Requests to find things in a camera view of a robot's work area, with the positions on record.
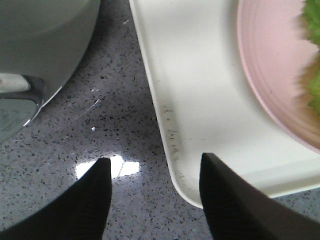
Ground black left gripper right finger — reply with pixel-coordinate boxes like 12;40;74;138
200;153;320;240

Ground pink round plate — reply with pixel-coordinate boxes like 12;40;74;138
236;0;320;153

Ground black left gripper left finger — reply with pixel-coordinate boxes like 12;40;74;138
0;158;112;240

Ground green lettuce leaves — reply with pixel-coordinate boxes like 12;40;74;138
300;0;320;114

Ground green electric cooking pot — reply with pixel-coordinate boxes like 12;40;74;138
0;0;101;141

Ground cream bear print tray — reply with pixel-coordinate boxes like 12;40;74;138
129;0;320;208

